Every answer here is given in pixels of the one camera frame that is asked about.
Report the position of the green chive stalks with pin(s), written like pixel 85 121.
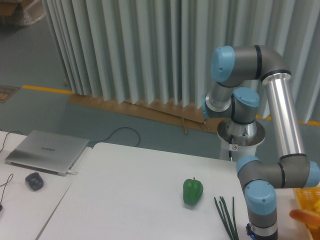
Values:
pixel 228 220

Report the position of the yellow woven basket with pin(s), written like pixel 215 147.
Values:
pixel 306 198

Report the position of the green bell pepper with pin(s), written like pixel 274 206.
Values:
pixel 192 191

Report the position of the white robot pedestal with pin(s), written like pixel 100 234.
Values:
pixel 237 150

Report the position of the pale folding partition screen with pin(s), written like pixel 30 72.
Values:
pixel 162 49

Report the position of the brown cardboard sheet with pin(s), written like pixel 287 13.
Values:
pixel 188 117

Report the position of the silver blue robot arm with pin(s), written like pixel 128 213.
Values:
pixel 230 67

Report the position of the yellow item in basket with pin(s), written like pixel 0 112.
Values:
pixel 316 206

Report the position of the cardboard box under plastic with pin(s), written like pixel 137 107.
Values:
pixel 21 12

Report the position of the black computer mouse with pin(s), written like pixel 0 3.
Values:
pixel 34 181

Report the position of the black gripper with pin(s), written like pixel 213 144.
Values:
pixel 258 233

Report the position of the silver laptop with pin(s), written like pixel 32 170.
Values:
pixel 48 152

